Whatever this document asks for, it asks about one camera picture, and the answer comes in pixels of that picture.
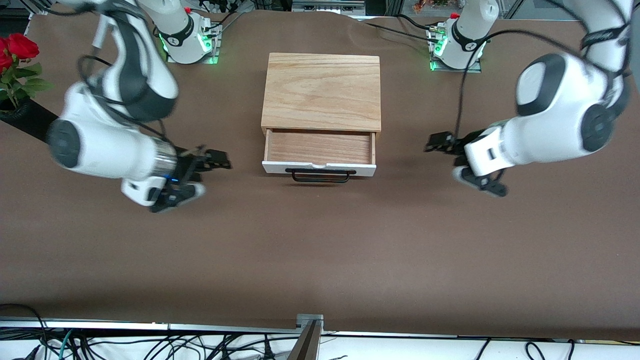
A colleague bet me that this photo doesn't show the white-fronted wooden drawer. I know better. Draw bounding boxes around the white-fronted wooden drawer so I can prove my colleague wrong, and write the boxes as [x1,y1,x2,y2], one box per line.
[262,129,377,183]

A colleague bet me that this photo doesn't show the light wooden drawer cabinet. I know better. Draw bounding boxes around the light wooden drawer cabinet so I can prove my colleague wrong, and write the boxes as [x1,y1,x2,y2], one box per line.
[260,52,383,146]

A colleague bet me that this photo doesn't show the brown table cover mat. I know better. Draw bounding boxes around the brown table cover mat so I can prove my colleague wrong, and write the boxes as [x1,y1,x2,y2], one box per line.
[0,4,640,343]

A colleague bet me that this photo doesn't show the black vase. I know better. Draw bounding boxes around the black vase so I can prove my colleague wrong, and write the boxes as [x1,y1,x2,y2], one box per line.
[0,97,60,146]

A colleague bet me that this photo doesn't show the black electronics box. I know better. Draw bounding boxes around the black electronics box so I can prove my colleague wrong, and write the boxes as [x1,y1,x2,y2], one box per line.
[292,0,366,15]

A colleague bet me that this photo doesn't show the red rose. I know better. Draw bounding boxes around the red rose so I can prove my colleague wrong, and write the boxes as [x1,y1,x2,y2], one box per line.
[6,33,55,108]
[0,37,16,108]

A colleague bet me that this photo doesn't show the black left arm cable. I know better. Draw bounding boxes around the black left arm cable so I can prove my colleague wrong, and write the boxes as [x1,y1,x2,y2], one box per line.
[454,29,588,146]

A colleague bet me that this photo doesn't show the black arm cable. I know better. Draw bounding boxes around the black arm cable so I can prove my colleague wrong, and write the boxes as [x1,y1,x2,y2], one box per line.
[76,54,172,147]
[454,29,588,146]

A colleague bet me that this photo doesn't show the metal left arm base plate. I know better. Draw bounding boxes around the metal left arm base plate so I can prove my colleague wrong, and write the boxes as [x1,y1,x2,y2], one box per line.
[430,59,483,74]

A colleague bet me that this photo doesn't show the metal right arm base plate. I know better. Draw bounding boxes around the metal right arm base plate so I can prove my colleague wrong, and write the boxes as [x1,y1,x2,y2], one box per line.
[166,49,220,65]

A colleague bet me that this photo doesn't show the black table cable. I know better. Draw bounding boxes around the black table cable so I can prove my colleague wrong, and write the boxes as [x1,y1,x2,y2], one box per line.
[361,21,434,41]
[397,14,437,30]

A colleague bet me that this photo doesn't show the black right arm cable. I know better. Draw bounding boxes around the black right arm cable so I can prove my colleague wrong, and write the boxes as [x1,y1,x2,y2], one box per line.
[76,54,172,147]

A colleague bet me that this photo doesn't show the aluminium table edge rail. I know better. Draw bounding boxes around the aluminium table edge rail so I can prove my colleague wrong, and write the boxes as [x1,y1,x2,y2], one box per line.
[0,317,640,346]

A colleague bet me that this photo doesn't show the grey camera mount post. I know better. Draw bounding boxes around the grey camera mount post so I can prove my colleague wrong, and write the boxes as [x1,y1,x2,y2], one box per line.
[287,314,325,360]

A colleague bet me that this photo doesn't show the black looped floor cable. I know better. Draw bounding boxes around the black looped floor cable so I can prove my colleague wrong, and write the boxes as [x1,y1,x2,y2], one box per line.
[0,303,49,347]

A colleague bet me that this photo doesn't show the teal floor cable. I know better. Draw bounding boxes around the teal floor cable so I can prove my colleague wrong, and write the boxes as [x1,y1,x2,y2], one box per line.
[59,330,75,360]

